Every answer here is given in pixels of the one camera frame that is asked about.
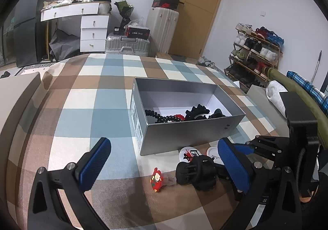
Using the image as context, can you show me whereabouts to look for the glass door cabinet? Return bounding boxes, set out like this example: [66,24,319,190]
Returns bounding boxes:
[0,11,19,67]

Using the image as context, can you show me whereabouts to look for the red black flat box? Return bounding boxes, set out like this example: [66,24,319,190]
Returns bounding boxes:
[125,25,151,40]

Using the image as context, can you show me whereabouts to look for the dark grey refrigerator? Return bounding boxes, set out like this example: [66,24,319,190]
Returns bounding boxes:
[13,0,62,67]

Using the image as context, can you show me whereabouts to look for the grey cardboard box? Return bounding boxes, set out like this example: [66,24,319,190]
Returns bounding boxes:
[130,77,246,156]

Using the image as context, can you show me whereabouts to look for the dark wrapped flower bouquet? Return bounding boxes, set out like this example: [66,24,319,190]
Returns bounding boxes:
[114,0,135,30]

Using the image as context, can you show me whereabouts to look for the shoe rack with shoes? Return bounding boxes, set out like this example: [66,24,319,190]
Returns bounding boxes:
[224,23,284,92]

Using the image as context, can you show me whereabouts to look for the person's dark clothing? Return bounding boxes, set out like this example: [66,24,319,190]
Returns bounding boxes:
[300,171,328,230]

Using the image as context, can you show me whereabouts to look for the dark beaded bracelet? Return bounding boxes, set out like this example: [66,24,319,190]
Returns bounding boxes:
[144,109,167,123]

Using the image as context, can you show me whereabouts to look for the shoes beside door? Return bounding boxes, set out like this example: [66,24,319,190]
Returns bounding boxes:
[196,55,216,68]

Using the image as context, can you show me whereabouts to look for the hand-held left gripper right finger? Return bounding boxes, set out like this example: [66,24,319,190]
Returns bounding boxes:
[217,138,302,230]

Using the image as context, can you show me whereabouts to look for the dark grey cloth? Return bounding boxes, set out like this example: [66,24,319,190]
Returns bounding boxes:
[48,28,81,61]

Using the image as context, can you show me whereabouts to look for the red cartoon figure hair clip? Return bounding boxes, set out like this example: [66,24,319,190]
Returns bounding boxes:
[150,167,165,192]

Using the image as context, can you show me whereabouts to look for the black hair claw clip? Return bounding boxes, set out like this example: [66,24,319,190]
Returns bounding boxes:
[175,154,226,192]
[185,104,211,120]

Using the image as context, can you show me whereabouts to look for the checked blanket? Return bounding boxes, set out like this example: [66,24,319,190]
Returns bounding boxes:
[6,53,282,230]

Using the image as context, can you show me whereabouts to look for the black red shoe box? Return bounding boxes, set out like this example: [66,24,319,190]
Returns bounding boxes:
[151,0,181,10]

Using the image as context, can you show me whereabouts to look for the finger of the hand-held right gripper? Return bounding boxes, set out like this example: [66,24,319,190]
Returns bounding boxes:
[215,163,235,181]
[234,136,291,167]

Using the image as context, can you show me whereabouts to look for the person's right hand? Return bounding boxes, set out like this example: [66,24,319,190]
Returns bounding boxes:
[300,189,320,204]

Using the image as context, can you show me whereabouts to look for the white grey pillow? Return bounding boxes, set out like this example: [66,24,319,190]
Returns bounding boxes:
[266,80,289,118]

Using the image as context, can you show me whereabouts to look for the beige upholstered bed frame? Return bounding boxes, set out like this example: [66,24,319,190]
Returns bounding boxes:
[0,71,50,159]

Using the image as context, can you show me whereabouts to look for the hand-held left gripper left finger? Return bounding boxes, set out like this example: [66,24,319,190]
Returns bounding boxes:
[28,137,112,230]

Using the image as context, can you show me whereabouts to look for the wooden door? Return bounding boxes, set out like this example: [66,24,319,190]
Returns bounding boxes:
[167,0,229,59]

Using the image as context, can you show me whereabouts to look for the clutter of small things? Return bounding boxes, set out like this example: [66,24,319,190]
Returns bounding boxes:
[42,0,99,12]

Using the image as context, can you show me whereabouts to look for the striped rug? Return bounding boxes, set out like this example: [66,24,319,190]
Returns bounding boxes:
[14,62,56,77]

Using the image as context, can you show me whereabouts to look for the clear plastic bag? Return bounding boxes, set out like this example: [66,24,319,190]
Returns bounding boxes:
[125,16,145,27]

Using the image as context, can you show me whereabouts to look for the white suitcase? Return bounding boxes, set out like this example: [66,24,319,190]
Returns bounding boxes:
[146,7,180,54]

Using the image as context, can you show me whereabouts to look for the green rolled mat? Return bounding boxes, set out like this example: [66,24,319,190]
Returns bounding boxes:
[268,68,328,118]

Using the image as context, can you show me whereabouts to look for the silver suitcase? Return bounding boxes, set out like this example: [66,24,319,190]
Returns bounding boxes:
[105,32,151,57]

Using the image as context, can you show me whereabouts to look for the white round badge red print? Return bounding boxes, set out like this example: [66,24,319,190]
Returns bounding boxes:
[179,146,202,163]

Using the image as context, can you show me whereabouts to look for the white ribbed container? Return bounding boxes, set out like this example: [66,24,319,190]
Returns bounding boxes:
[98,2,111,14]

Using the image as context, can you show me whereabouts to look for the white dressing table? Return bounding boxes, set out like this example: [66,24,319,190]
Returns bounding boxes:
[40,1,112,54]

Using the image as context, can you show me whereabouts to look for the blue plaid cloth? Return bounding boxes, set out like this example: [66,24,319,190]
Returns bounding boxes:
[286,70,328,116]

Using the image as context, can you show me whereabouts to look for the translucent small hair clip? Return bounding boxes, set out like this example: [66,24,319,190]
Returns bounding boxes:
[162,173,177,187]

